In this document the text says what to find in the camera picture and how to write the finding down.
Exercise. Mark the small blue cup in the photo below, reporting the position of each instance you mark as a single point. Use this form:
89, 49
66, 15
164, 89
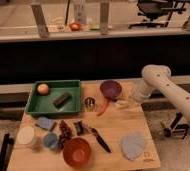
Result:
50, 141

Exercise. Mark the black stand at left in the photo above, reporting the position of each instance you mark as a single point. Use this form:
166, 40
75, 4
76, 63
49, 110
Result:
6, 144

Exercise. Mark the pale yellow banana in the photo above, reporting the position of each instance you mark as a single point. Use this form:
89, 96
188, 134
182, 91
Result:
123, 104

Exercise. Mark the dark red grape bunch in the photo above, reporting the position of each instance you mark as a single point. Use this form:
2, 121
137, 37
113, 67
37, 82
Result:
66, 134

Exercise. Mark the white lidded container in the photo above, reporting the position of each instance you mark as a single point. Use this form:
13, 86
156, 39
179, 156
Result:
27, 137

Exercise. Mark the red fruit on shelf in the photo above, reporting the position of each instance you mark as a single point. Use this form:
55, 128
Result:
75, 26

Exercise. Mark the purple bowl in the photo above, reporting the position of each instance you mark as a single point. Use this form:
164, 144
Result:
110, 89

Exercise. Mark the light blue cloth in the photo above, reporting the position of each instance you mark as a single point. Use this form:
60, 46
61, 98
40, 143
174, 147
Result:
132, 145

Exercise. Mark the black handled knife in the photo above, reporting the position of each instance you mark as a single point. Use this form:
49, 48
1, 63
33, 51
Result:
100, 140

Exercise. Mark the red chili pepper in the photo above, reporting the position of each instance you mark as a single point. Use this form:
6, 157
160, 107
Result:
103, 107

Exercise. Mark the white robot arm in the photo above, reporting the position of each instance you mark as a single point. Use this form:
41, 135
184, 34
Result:
158, 77

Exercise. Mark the small dark toy piece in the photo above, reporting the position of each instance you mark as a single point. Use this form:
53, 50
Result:
79, 128

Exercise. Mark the blue sponge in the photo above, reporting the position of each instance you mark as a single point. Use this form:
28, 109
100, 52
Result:
45, 123

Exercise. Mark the green plastic tray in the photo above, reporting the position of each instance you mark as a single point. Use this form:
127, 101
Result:
43, 105

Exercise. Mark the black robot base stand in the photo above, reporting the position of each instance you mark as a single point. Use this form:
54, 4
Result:
176, 127

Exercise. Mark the red orange bowl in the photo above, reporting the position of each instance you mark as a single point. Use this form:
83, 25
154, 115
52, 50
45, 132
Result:
77, 152

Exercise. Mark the orange apple in tray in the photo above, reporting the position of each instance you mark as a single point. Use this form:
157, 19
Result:
43, 89

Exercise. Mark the black rectangular block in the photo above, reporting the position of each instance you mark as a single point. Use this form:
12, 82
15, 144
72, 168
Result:
61, 100

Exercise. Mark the black office chair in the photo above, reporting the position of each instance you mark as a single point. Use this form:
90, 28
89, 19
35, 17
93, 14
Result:
158, 13

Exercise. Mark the small metal cup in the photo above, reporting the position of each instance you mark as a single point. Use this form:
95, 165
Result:
89, 103

